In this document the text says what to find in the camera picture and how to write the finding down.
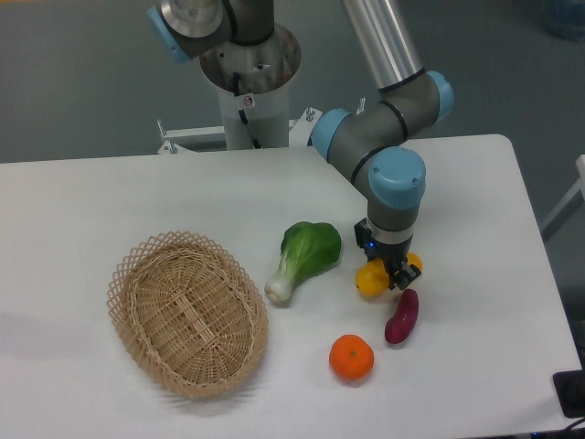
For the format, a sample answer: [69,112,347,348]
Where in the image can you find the orange tangerine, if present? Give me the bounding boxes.
[329,334,375,380]

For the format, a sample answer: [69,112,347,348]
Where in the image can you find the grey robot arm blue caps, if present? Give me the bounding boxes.
[148,1,453,289]

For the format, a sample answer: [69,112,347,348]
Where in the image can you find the white furniture piece right edge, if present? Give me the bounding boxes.
[539,155,584,242]

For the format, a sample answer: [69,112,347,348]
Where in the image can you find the woven wicker basket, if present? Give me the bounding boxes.
[107,231,269,399]

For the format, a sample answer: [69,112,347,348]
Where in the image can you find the yellow mango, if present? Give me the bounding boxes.
[355,259,402,300]

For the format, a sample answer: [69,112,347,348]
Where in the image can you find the green bok choy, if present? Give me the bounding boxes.
[264,221,342,305]

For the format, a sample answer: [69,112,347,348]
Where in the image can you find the purple sweet potato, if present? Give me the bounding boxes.
[385,288,420,345]

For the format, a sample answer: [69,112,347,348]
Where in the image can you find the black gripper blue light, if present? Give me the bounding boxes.
[354,218,421,291]

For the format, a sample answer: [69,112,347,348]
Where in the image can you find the black cable on pedestal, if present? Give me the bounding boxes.
[232,72,263,150]

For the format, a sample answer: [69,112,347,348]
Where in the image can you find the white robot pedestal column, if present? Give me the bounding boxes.
[199,23,303,151]

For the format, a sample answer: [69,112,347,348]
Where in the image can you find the black device at table edge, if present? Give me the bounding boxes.
[552,369,584,419]

